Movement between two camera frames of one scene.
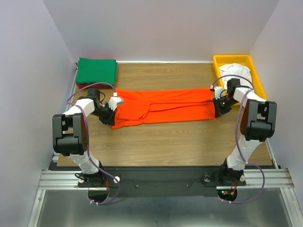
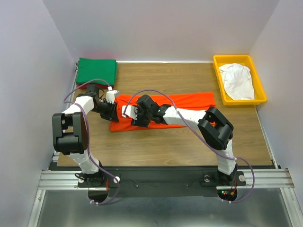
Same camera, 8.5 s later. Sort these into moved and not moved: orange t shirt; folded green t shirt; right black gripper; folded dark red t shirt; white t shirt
Moved: right black gripper; orange t shirt
Not moved: white t shirt; folded dark red t shirt; folded green t shirt
